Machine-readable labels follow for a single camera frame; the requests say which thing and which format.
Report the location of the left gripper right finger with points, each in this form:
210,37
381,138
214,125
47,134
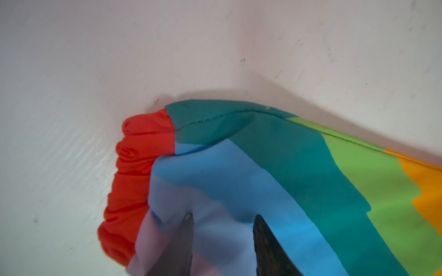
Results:
272,260

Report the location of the rainbow red hooded jacket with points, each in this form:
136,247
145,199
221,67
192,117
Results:
337,205

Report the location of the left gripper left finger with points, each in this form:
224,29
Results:
176,259

